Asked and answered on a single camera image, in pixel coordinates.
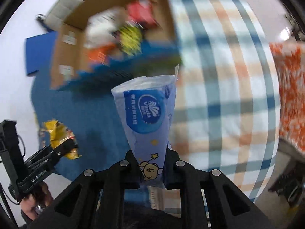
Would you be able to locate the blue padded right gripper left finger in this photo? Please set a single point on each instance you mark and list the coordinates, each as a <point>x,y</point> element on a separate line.
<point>132,173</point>

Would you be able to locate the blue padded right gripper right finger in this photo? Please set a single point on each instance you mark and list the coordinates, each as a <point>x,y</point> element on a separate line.
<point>171,177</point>

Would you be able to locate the yellow snack packet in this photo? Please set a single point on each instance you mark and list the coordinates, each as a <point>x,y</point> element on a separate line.
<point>54,133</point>

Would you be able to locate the light blue tissue pack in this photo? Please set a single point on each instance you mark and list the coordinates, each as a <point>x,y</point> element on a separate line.
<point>146,106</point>

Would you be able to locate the orange snack packet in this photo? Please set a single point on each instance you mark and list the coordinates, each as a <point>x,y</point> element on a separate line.
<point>100,54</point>

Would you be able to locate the white snack packet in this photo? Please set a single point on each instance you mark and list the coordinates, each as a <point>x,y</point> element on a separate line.
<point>101,26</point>

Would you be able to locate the red snack packet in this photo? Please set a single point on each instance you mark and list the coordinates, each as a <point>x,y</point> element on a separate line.
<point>141,12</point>

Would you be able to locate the person left hand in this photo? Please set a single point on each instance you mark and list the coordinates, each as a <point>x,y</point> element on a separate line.
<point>29,203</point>

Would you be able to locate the blue striped bed cover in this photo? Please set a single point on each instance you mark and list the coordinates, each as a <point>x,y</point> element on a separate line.
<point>91,115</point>

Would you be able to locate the grey chair under blanket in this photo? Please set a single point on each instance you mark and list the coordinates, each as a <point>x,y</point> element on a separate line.
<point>290,151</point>

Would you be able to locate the dark wooden chair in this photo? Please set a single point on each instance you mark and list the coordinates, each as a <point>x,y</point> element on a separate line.
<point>290,183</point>

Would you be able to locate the blue foam mat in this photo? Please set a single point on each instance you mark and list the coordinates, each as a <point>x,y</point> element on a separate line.
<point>38,51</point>

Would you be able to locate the open cardboard box blue sides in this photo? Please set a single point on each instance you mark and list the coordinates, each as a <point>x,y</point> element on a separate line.
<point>71,69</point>

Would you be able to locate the left white quilted chair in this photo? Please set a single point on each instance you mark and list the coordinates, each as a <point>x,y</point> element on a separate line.
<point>56,15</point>

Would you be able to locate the orange floral blanket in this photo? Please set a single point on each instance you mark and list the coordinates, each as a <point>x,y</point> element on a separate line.
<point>289,63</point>

